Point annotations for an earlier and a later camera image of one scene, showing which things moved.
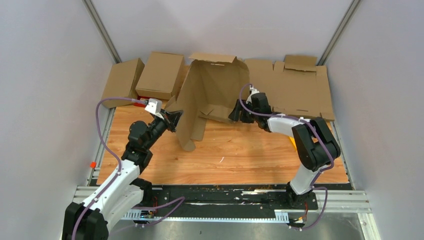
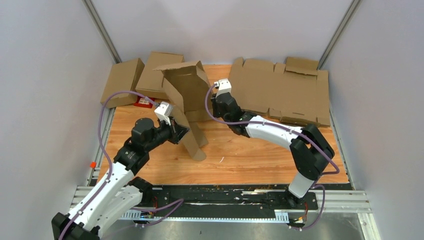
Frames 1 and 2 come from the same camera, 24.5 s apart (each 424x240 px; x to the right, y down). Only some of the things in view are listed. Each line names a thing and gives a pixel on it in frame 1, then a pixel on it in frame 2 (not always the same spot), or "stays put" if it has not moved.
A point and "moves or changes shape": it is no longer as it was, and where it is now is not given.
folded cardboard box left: x=122 y=81 stays put
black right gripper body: x=254 y=117 -> x=215 y=111
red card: x=142 y=101 stays put
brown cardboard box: x=212 y=84 moves or changes shape
